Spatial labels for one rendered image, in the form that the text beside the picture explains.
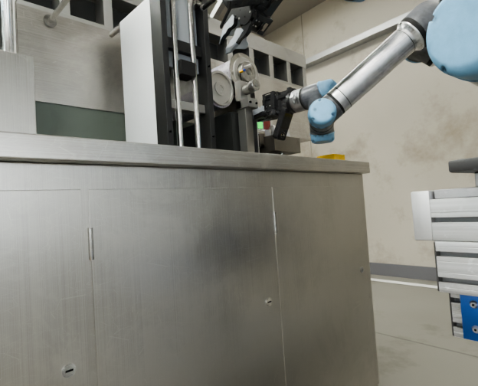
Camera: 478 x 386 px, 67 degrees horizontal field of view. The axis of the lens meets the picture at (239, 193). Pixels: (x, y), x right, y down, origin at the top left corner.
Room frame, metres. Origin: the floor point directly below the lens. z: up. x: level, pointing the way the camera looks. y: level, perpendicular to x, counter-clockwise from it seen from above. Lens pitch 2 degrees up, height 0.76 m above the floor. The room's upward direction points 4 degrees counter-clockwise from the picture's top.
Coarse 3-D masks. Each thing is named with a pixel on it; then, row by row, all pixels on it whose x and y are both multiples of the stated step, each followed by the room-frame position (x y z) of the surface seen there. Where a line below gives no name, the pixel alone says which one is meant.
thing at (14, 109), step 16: (0, 0) 0.86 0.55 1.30; (16, 0) 0.89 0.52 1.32; (0, 16) 0.86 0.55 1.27; (0, 32) 0.86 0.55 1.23; (16, 32) 0.89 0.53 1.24; (0, 48) 0.86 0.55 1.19; (16, 48) 0.88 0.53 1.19; (0, 64) 0.83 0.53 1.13; (16, 64) 0.85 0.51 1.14; (32, 64) 0.88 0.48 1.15; (0, 80) 0.83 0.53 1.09; (16, 80) 0.85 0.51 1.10; (32, 80) 0.88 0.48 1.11; (0, 96) 0.83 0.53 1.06; (16, 96) 0.85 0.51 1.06; (32, 96) 0.87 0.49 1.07; (0, 112) 0.83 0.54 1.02; (16, 112) 0.85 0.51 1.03; (32, 112) 0.87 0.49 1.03; (0, 128) 0.83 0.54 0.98; (16, 128) 0.85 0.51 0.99; (32, 128) 0.87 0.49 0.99
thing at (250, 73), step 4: (240, 64) 1.27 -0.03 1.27; (244, 64) 1.27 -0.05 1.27; (240, 68) 1.26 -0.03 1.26; (248, 68) 1.29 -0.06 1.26; (252, 68) 1.30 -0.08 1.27; (244, 72) 1.27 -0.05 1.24; (248, 72) 1.28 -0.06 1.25; (252, 72) 1.30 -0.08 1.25; (244, 76) 1.27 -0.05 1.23; (248, 76) 1.28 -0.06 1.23; (252, 76) 1.30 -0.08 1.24; (244, 80) 1.28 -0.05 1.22; (248, 80) 1.28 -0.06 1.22
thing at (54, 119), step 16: (48, 112) 1.15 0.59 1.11; (64, 112) 1.18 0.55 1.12; (80, 112) 1.22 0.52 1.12; (96, 112) 1.26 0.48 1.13; (112, 112) 1.30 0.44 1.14; (48, 128) 1.15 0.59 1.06; (64, 128) 1.18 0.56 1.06; (80, 128) 1.22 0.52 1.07; (96, 128) 1.25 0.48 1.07; (112, 128) 1.29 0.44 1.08; (176, 128) 1.49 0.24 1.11; (176, 144) 1.48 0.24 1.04
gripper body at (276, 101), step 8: (288, 88) 1.22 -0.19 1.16; (264, 96) 1.27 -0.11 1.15; (272, 96) 1.25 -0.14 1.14; (280, 96) 1.24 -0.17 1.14; (288, 96) 1.20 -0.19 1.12; (264, 104) 1.28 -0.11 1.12; (272, 104) 1.25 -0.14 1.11; (280, 104) 1.25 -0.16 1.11; (288, 104) 1.20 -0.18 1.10; (272, 112) 1.25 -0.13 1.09
